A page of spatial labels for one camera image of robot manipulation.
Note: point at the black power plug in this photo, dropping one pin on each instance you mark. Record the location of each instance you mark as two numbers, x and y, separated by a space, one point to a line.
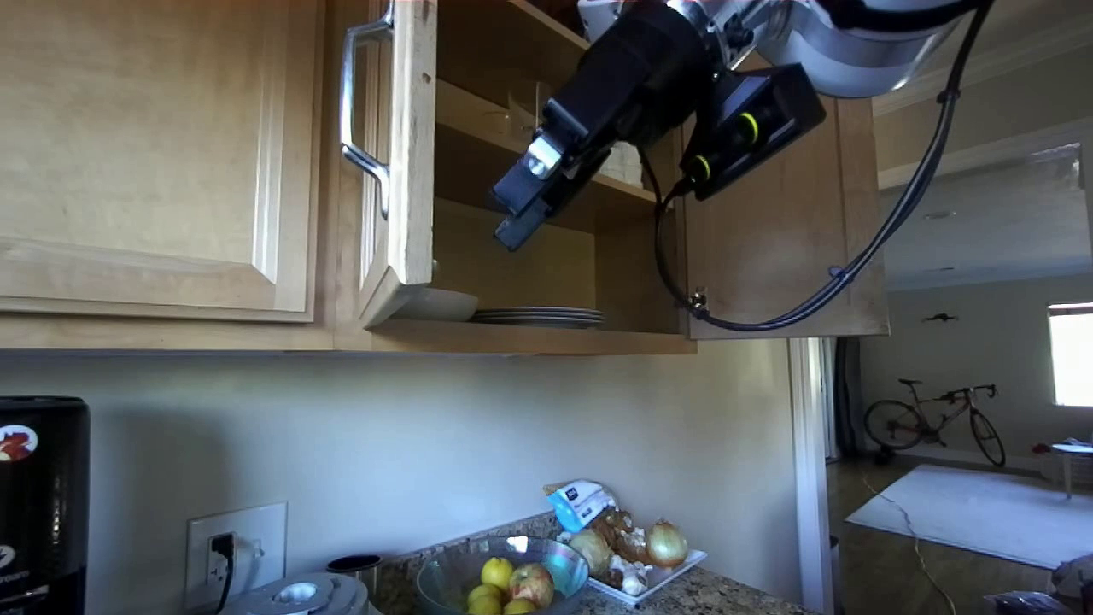
222 553

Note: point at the yellow lemon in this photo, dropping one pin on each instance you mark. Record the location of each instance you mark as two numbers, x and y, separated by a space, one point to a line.
521 611
482 600
496 572

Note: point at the bright window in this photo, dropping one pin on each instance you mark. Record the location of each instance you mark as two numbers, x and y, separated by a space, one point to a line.
1075 354

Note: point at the white rectangular tray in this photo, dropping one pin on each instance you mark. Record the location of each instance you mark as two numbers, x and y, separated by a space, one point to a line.
620 588

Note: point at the wide wooden cupboard door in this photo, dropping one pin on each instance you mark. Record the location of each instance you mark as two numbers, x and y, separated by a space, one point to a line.
138 138

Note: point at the silver kettle lid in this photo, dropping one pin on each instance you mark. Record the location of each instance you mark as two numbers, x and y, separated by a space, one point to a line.
303 596

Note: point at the white door frame trim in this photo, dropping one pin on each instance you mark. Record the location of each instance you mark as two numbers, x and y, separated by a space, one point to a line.
812 480

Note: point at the white floor rug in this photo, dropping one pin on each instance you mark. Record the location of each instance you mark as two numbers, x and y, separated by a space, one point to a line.
980 514

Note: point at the black bicycle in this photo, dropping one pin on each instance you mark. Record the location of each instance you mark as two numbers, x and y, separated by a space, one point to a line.
990 438

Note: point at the clear glass fruit bowl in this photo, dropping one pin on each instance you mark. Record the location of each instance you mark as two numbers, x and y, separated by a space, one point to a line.
438 583

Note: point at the blue white packet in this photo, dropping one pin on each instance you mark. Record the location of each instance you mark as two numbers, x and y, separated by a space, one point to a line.
583 500

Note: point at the wooden wall cupboard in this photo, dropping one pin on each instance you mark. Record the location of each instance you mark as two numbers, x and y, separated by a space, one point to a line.
514 341

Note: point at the red yellow apple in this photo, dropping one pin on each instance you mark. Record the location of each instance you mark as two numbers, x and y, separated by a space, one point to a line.
533 587

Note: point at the white shallow bowl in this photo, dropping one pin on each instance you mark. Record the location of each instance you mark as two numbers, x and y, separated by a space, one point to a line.
438 304

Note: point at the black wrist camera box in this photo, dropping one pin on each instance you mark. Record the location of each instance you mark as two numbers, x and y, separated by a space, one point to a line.
756 121

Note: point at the white wall outlet plate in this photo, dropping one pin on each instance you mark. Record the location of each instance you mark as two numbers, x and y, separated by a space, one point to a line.
262 536

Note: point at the narrow wooden cupboard door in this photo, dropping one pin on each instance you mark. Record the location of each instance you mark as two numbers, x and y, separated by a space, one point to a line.
410 138
787 228

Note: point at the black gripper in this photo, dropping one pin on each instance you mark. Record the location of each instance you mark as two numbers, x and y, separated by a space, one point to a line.
637 86

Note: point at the white garlic pieces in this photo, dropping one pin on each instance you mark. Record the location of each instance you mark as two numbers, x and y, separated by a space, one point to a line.
633 583

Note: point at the small round table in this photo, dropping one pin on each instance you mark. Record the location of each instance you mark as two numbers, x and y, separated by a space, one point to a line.
1075 448

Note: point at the yellow onion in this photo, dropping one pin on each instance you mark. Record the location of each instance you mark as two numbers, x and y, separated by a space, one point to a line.
591 553
669 545

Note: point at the black coffee maker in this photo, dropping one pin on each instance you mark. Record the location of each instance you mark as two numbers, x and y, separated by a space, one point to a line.
47 514

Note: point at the brown onion skins pile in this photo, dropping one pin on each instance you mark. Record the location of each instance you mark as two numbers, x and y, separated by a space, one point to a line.
624 536

